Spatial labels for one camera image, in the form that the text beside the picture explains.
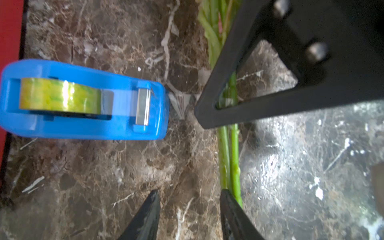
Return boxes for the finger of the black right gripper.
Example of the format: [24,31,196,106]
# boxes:
[195,1,384,129]

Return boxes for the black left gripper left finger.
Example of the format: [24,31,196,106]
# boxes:
[118,190,161,240]

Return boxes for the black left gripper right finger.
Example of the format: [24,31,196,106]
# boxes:
[220,189,265,240]

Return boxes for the blue tape dispenser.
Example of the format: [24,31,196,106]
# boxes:
[1,59,170,140]

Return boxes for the yellow-green tape roll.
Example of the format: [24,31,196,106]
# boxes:
[19,78,102,115]

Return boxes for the red polka dot toaster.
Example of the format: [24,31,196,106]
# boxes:
[0,0,25,169]

